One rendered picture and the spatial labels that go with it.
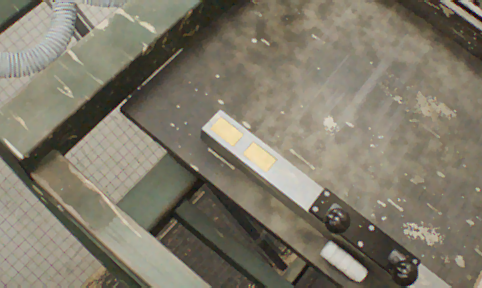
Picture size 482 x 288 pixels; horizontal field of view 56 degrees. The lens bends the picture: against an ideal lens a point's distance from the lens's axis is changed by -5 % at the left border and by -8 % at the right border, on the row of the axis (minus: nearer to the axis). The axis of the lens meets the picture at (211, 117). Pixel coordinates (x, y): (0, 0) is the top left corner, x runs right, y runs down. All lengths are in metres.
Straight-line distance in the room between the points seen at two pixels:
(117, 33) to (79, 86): 0.12
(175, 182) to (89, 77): 0.23
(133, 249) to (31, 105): 0.28
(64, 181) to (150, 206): 0.16
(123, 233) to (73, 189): 0.11
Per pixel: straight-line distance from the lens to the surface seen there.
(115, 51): 0.82
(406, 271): 0.69
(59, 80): 0.81
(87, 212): 0.76
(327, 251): 0.79
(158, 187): 0.85
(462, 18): 1.12
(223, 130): 0.82
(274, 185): 0.79
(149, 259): 0.73
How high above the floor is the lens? 1.92
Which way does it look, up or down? 16 degrees down
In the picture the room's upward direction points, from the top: 39 degrees counter-clockwise
